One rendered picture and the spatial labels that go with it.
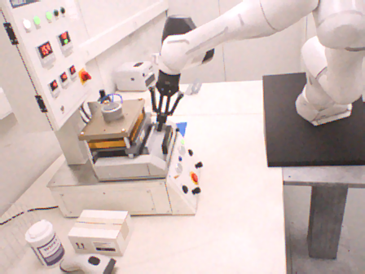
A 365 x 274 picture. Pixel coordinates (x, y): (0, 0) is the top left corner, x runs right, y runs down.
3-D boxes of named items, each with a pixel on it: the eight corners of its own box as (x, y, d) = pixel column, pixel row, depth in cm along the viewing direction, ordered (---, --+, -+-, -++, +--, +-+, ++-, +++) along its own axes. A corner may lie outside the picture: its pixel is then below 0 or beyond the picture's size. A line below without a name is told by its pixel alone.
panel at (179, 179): (195, 210, 114) (167, 176, 107) (200, 162, 139) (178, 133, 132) (200, 209, 113) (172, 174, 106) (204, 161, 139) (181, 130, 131)
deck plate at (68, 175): (46, 187, 112) (46, 185, 112) (82, 138, 142) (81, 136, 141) (166, 181, 105) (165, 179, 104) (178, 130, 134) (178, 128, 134)
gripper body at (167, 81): (156, 72, 99) (151, 97, 104) (181, 77, 99) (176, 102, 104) (160, 64, 105) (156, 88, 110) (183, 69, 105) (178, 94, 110)
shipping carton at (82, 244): (74, 253, 106) (65, 235, 101) (92, 224, 117) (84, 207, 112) (121, 258, 101) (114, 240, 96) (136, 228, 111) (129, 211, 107)
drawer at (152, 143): (93, 172, 115) (86, 156, 111) (110, 141, 133) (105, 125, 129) (168, 168, 110) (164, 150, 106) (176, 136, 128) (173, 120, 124)
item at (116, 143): (90, 152, 111) (81, 130, 106) (108, 122, 129) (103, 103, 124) (134, 149, 108) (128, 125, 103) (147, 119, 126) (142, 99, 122)
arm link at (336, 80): (359, 10, 83) (402, 61, 77) (330, 59, 107) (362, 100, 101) (324, 27, 83) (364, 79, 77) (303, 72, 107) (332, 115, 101)
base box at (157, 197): (64, 219, 121) (48, 187, 113) (96, 163, 153) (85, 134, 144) (195, 215, 113) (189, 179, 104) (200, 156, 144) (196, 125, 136)
